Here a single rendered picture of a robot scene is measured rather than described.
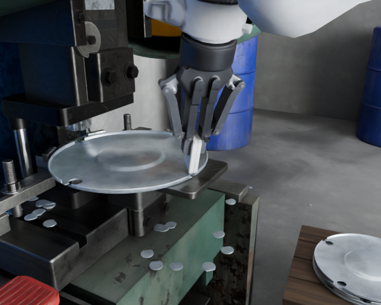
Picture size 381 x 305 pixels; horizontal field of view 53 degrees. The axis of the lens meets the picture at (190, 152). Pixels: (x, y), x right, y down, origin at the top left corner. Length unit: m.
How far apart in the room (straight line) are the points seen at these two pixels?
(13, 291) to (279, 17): 0.39
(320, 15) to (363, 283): 0.86
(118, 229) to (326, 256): 0.67
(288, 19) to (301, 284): 0.85
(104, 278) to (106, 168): 0.18
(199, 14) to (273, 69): 3.57
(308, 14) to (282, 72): 3.65
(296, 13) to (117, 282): 0.46
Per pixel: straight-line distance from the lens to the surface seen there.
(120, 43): 0.73
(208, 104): 0.56
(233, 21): 0.48
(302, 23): 0.37
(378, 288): 1.12
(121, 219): 0.70
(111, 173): 0.65
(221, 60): 0.50
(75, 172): 0.68
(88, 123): 0.77
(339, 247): 1.24
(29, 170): 0.79
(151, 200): 0.71
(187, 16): 0.49
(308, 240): 1.29
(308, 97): 3.99
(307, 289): 1.10
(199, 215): 0.79
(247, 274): 1.00
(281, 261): 1.77
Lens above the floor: 1.05
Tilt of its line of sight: 21 degrees down
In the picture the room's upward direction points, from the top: straight up
